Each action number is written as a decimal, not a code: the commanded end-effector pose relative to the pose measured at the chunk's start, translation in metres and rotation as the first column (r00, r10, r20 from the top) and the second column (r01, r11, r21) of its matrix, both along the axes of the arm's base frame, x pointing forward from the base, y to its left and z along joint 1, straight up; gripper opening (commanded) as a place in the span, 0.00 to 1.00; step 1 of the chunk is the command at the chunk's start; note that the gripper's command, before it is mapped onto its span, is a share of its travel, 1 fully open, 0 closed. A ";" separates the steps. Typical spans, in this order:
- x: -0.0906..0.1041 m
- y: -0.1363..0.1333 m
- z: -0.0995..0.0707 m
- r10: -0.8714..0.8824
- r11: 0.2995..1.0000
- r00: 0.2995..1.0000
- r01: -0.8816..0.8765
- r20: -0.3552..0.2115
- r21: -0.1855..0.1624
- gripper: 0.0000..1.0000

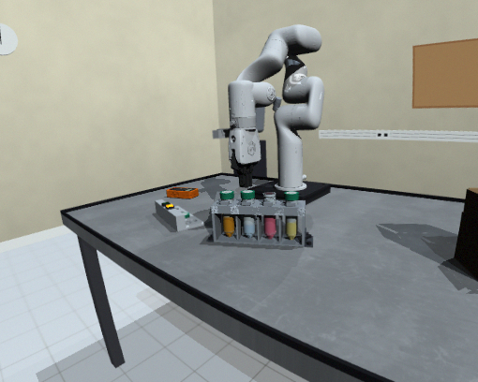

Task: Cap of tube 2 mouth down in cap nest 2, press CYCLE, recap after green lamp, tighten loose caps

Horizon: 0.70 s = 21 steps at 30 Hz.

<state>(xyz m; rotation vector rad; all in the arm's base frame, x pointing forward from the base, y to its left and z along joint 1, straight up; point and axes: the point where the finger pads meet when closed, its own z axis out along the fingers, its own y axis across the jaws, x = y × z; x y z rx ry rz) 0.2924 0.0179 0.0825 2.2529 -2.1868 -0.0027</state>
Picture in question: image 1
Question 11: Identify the orange pocket multimeter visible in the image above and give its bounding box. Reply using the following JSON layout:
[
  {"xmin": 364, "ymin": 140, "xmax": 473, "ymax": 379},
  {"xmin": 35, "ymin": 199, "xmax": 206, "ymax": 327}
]
[{"xmin": 166, "ymin": 187, "xmax": 199, "ymax": 198}]

